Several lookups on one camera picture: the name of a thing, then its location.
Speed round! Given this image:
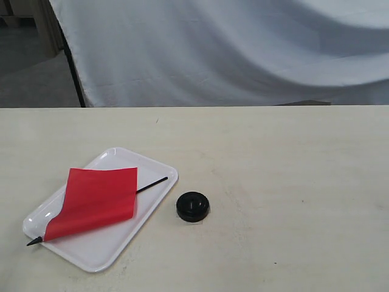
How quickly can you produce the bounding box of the beige wooden furniture in background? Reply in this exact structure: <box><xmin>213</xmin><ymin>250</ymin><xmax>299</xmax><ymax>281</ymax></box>
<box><xmin>1</xmin><ymin>0</ymin><xmax>63</xmax><ymax>58</ymax></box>

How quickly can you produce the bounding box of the black backdrop stand pole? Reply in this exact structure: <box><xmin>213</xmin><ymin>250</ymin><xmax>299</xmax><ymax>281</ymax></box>
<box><xmin>51</xmin><ymin>5</ymin><xmax>86</xmax><ymax>108</ymax></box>

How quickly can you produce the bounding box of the black round flag base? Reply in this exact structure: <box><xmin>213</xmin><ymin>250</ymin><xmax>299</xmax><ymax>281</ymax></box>
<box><xmin>176</xmin><ymin>192</ymin><xmax>210</xmax><ymax>223</ymax></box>

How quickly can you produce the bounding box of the white backdrop cloth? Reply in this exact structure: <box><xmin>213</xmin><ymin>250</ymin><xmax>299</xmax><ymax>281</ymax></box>
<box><xmin>51</xmin><ymin>1</ymin><xmax>388</xmax><ymax>107</ymax></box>

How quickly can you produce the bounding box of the red flag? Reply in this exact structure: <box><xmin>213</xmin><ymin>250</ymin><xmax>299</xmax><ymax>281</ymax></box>
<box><xmin>27</xmin><ymin>167</ymin><xmax>168</xmax><ymax>246</ymax></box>

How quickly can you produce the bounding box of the white rectangular plastic tray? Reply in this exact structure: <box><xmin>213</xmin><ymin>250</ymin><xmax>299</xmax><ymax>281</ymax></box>
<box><xmin>41</xmin><ymin>147</ymin><xmax>179</xmax><ymax>273</ymax></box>

